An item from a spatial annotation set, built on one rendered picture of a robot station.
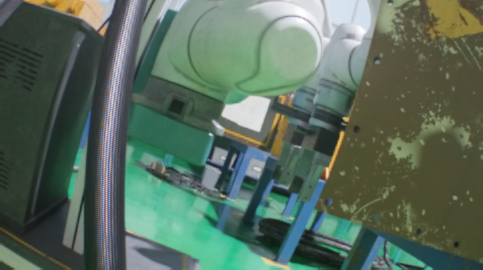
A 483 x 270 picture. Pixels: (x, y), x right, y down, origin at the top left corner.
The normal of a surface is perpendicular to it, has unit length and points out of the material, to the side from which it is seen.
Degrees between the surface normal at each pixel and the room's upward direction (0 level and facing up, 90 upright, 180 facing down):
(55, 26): 90
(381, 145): 90
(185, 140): 90
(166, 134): 90
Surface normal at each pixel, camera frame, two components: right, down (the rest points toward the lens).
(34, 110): 0.09, 0.02
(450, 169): -0.31, -0.14
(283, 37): 0.44, 0.30
